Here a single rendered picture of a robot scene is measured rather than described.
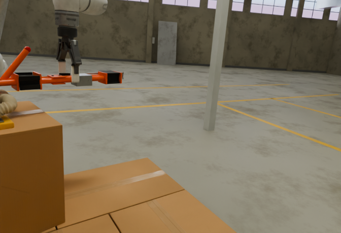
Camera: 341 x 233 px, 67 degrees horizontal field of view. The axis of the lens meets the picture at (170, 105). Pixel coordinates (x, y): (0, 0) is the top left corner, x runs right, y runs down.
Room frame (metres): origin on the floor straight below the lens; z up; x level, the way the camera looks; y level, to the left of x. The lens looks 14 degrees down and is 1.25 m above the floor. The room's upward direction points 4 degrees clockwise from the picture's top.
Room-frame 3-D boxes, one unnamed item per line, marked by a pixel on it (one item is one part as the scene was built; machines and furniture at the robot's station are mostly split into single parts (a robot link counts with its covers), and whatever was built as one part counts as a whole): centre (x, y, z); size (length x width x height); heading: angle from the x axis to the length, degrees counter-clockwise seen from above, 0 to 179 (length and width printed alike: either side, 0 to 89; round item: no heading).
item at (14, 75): (0.96, 0.55, 1.07); 0.10 x 0.08 x 0.06; 44
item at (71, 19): (1.08, 0.44, 1.31); 0.09 x 0.09 x 0.06
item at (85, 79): (1.11, 0.39, 1.07); 0.07 x 0.07 x 0.04; 44
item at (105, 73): (1.20, 0.29, 1.07); 0.08 x 0.07 x 0.05; 134
